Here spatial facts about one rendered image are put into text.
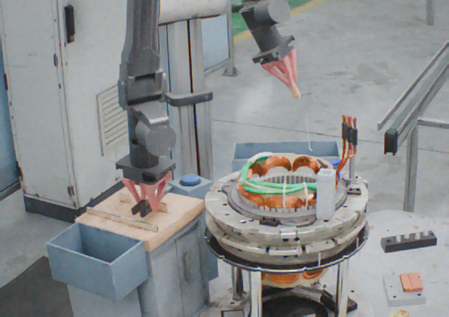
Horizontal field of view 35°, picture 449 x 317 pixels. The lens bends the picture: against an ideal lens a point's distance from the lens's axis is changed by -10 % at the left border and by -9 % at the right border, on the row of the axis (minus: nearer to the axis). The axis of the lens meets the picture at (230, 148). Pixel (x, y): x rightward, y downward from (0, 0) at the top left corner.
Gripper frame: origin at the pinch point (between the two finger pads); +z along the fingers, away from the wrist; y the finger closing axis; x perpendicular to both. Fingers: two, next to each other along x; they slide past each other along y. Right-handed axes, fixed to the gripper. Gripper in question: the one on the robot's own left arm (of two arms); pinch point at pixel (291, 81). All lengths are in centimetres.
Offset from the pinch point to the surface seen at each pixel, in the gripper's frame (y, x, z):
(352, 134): -20.1, -22.7, 7.0
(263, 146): -1.6, 15.0, 13.0
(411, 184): 115, 52, 96
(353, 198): -25.4, -20.1, 17.8
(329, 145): 5.8, 2.7, 19.9
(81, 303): -65, 21, 10
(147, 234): -51, 8, 4
